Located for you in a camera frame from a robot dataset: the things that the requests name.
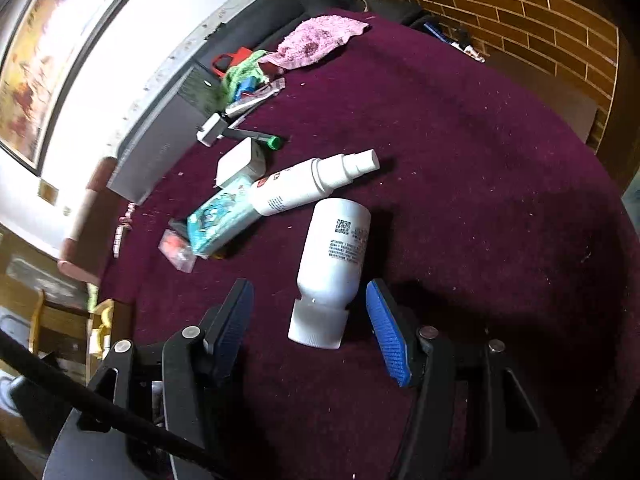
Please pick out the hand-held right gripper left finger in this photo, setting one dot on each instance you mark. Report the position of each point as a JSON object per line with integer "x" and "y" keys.
{"x": 232, "y": 325}

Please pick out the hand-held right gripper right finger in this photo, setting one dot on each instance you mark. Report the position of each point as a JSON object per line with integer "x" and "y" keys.
{"x": 390, "y": 335}

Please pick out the white flip-cap bottle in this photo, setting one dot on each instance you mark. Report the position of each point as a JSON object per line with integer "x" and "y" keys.
{"x": 332, "y": 250}

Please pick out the tan cardboard box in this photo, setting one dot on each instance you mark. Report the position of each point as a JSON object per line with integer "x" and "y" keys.
{"x": 117, "y": 310}

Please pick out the white spray bottle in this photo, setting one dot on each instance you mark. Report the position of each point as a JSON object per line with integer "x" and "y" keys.
{"x": 290, "y": 185}

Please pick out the clear plastic case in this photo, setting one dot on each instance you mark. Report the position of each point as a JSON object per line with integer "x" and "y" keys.
{"x": 175, "y": 252}

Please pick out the teal tissue packet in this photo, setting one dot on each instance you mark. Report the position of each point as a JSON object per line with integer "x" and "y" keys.
{"x": 220, "y": 220}

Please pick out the small white box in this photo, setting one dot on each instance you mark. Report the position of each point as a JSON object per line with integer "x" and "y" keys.
{"x": 240, "y": 160}

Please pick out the grey cardboard box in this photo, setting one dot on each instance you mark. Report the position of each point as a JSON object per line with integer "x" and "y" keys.
{"x": 155, "y": 160}

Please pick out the maroon tablecloth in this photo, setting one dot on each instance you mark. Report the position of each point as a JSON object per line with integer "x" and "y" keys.
{"x": 500, "y": 185}

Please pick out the black marker green cap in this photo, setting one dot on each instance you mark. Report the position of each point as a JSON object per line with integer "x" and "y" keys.
{"x": 272, "y": 142}

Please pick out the brown chair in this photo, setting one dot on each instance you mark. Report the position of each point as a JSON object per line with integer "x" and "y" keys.
{"x": 85, "y": 210}

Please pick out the yellow wooden chair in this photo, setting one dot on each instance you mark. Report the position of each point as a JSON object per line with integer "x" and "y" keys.
{"x": 37, "y": 320}

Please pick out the white charger plug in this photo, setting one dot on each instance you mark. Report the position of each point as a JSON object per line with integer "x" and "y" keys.
{"x": 210, "y": 130}

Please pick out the wooden glass door cabinet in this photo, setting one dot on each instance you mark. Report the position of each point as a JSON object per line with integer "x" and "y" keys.
{"x": 20, "y": 260}

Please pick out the blue object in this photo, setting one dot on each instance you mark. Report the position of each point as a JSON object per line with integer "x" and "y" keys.
{"x": 246, "y": 87}

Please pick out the green cloth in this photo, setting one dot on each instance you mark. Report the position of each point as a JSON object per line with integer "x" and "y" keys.
{"x": 235, "y": 80}

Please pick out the red object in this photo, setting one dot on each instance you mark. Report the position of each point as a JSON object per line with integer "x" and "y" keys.
{"x": 235, "y": 57}

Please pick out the pink cloth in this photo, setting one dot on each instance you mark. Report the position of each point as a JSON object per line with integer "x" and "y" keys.
{"x": 315, "y": 40}

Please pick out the black sofa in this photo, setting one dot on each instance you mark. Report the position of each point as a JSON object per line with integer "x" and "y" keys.
{"x": 300, "y": 0}

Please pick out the wooden brick-pattern counter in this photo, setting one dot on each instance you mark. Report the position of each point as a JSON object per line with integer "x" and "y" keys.
{"x": 525, "y": 10}

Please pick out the small yellow wall plaque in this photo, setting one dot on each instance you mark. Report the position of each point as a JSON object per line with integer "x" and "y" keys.
{"x": 48, "y": 192}

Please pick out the framed wall picture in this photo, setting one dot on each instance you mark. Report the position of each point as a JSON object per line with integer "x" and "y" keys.
{"x": 50, "y": 60}

